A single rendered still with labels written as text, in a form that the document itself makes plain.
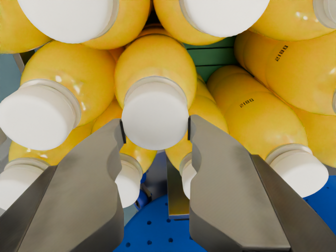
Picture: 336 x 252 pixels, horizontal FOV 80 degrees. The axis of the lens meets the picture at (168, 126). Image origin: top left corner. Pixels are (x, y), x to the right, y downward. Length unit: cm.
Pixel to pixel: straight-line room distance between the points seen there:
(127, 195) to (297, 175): 13
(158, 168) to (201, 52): 22
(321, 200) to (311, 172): 64
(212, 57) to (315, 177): 21
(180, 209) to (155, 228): 8
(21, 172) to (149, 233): 22
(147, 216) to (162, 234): 4
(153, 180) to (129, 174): 26
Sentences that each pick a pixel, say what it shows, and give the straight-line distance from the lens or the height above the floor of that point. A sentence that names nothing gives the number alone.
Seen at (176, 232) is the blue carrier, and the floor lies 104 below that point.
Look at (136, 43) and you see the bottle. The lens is 17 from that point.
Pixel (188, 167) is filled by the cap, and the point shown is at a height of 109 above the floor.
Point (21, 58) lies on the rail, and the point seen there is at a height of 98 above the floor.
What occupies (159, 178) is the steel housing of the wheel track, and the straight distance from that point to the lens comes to 41.
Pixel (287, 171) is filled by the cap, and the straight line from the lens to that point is 18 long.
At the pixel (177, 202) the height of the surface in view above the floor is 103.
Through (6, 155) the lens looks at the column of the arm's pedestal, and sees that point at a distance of 97.
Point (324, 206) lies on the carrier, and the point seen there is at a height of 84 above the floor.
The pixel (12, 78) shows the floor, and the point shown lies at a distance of 155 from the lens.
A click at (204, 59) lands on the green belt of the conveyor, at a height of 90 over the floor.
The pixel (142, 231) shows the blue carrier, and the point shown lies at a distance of 35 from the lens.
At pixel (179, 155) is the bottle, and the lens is 18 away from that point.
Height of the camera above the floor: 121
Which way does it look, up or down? 58 degrees down
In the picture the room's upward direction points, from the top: 176 degrees clockwise
